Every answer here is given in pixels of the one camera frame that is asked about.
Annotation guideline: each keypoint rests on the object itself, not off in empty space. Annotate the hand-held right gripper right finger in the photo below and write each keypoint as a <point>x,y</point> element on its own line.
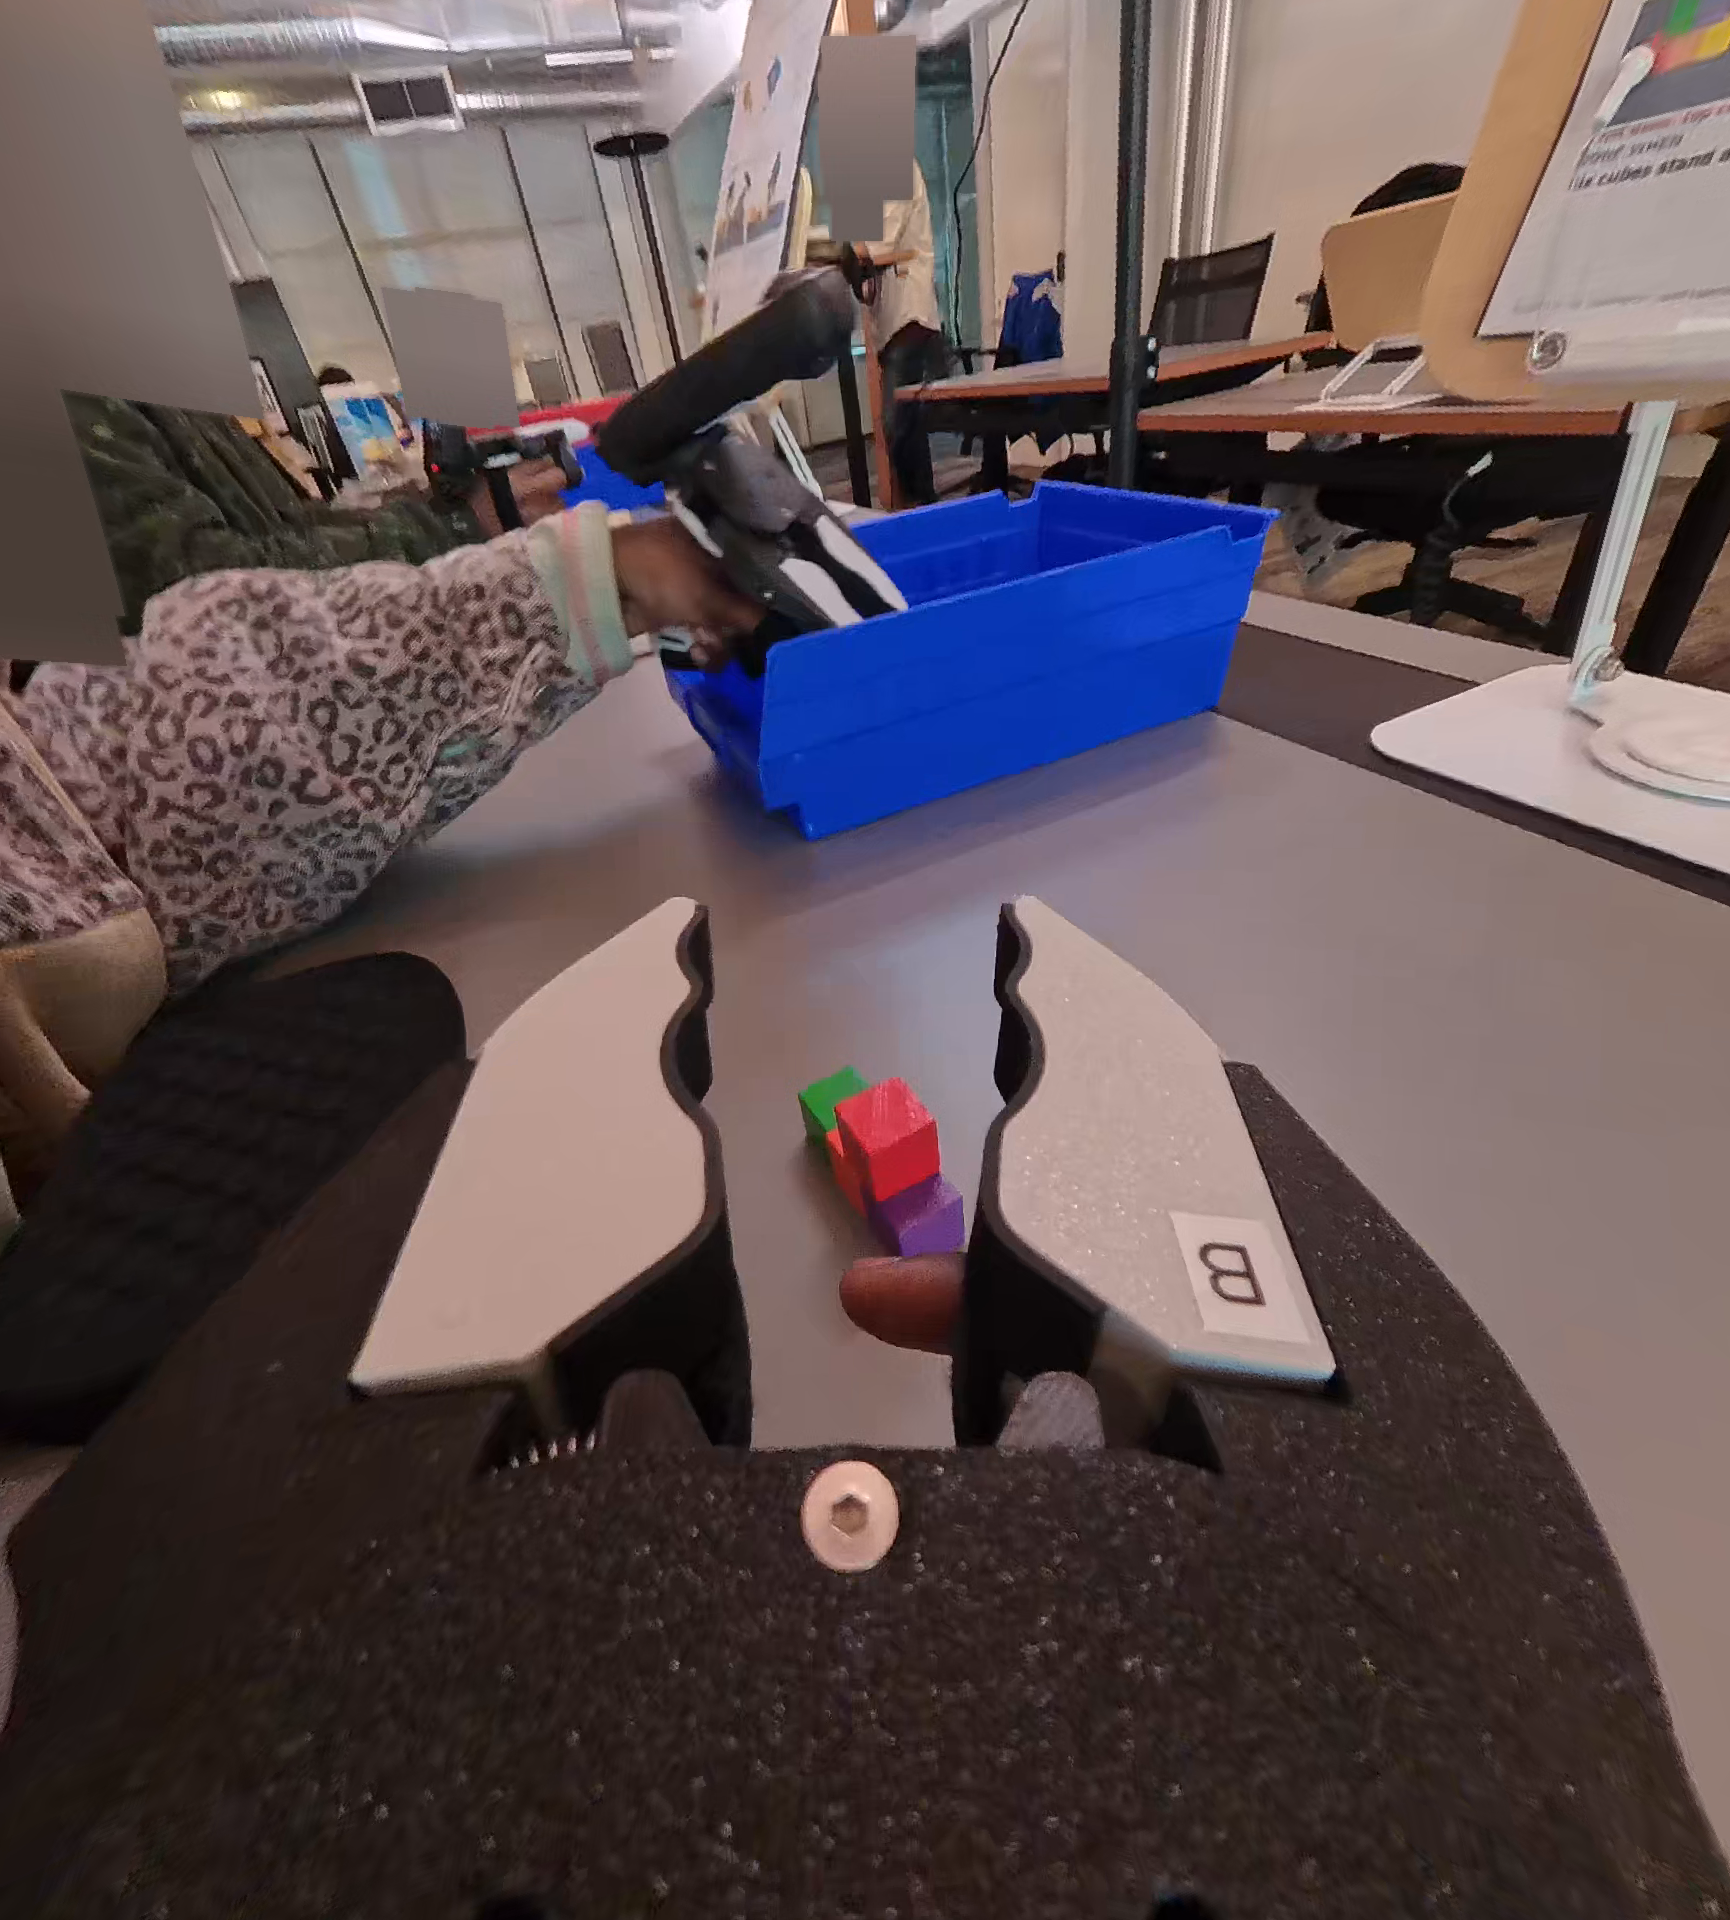
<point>1135,1172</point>

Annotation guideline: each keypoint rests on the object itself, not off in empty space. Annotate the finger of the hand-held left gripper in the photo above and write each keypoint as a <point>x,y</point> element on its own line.
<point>843,548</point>
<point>805,594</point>

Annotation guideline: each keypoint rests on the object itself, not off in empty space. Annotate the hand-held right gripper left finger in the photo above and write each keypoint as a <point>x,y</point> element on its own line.
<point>551,1172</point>

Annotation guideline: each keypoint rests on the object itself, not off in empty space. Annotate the blue plastic bin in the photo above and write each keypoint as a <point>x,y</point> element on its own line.
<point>1016,677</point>

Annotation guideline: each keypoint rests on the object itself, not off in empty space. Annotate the purple cube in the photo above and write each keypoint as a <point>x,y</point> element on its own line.
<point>922,1218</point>

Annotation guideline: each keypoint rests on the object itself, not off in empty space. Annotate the red cube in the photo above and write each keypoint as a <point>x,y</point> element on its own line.
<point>890,1135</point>

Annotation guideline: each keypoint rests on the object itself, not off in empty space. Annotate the green cube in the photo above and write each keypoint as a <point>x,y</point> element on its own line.
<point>823,1104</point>

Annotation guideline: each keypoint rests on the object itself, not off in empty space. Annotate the orange cube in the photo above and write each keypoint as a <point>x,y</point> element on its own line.
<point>843,1172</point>

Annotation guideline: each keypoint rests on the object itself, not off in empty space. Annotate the person's left forearm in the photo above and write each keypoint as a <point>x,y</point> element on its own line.
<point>356,722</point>

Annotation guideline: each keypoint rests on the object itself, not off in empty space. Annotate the grey desk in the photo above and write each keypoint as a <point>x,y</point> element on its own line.
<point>1406,1050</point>

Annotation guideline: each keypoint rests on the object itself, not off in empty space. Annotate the person's left hand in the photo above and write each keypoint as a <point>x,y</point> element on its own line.
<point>670,594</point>

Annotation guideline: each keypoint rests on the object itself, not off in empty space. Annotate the person's right hand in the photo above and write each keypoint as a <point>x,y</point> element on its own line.
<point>903,1303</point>

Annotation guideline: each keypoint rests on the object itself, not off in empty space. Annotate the small blue bin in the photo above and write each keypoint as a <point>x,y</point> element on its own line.
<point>618,480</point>

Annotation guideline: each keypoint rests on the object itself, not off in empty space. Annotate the red bin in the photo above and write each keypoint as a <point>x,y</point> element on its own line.
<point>573,414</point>

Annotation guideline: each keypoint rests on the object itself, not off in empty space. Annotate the black floor lamp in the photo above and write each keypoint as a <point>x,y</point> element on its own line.
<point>648,225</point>

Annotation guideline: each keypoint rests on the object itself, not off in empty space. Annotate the poster board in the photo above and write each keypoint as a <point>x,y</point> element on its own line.
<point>760,167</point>

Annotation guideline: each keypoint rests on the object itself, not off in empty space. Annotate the blue jacket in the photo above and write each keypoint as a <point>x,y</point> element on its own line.
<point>1030,318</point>

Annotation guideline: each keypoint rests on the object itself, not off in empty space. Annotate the wooden background table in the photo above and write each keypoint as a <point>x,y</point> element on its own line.
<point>1225,393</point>

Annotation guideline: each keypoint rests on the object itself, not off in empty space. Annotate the ceiling air vent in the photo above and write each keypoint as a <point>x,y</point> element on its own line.
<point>407,99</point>

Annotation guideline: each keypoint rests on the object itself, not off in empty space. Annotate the black vertical pole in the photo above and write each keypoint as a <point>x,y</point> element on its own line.
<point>1135,225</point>

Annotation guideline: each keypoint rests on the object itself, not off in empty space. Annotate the black mesh office chair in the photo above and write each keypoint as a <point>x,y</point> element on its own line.
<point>1213,294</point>

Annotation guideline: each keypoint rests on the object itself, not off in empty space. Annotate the white tablet stand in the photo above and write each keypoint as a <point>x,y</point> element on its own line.
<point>1368,378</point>

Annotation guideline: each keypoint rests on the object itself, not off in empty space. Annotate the white document stand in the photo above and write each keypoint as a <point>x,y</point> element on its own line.
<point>1496,750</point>

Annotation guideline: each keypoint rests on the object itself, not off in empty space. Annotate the wooden document board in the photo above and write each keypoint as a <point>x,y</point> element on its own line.
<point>1480,225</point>

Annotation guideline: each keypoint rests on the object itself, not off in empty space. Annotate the printed instruction sheet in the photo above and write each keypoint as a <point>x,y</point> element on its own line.
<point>1676,180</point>

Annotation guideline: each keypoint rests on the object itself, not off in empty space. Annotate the silver ceiling duct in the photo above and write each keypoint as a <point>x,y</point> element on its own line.
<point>400,43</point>

